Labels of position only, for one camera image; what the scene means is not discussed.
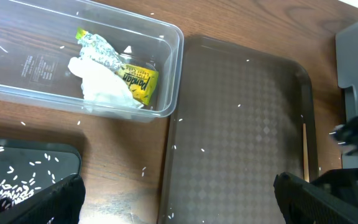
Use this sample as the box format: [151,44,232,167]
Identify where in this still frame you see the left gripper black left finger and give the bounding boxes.
[0,174,86,224]

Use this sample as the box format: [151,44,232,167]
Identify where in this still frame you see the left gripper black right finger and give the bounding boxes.
[273,172,358,224]

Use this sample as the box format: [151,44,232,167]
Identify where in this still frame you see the white rice grains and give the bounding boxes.
[0,146,62,210]

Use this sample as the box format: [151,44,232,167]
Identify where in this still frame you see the white tissue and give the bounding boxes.
[68,57,144,109]

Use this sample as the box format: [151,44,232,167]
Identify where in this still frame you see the yellow silver snack wrapper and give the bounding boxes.
[76,28,159,108]

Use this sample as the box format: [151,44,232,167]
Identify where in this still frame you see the grey dishwasher rack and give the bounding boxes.
[334,11,358,170]

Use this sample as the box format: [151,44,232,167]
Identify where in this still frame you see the black plastic tray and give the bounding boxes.
[0,139,81,212]

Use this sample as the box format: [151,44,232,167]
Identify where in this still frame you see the dark brown serving tray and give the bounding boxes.
[158,35,319,224]

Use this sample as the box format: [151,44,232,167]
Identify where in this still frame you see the clear plastic bin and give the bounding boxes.
[0,1,184,122]

